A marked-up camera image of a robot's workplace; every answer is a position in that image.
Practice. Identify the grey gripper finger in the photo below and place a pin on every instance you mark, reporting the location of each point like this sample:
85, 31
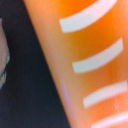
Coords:
4, 55

